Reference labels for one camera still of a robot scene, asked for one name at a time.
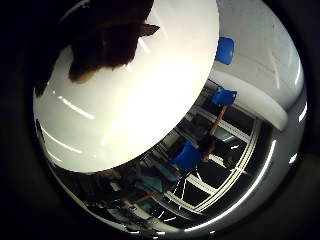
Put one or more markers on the orange wooden hoop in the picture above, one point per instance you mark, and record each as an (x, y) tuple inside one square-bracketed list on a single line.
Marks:
[(216, 128)]

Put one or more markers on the brown plush toy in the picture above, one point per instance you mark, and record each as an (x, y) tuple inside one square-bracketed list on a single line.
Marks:
[(106, 40)]

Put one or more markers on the blue chair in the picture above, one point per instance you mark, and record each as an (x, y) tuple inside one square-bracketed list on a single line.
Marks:
[(186, 157), (224, 96), (225, 50)]

